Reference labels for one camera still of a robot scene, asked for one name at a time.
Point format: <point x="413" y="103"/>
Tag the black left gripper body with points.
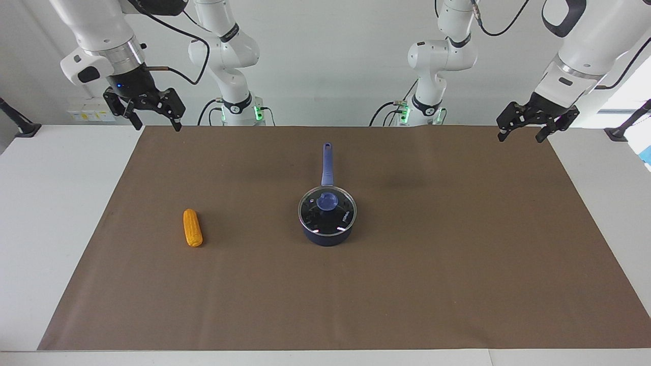
<point x="550" y="108"/>

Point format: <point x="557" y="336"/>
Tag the light blue object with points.
<point x="647" y="155"/>

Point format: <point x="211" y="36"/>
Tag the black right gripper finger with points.
<point x="174" y="104"/>
<point x="116" y="101"/>

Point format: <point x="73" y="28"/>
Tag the yellow corn cob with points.
<point x="193" y="229"/>

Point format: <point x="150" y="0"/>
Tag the brown table mat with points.
<point x="407" y="284"/>

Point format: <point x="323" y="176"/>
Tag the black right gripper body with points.
<point x="133" y="86"/>

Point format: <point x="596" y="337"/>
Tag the glass lid blue knob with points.
<point x="313" y="213"/>

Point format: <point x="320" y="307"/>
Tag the black camera stand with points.
<point x="23" y="128"/>
<point x="618" y="133"/>

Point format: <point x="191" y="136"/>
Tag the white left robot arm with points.
<point x="595" y="35"/>

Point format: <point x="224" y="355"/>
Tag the white wall socket box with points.
<point x="91" y="111"/>

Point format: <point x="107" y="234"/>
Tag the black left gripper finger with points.
<point x="511" y="116"/>
<point x="562" y="122"/>

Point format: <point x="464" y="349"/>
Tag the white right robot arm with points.
<point x="101" y="25"/>

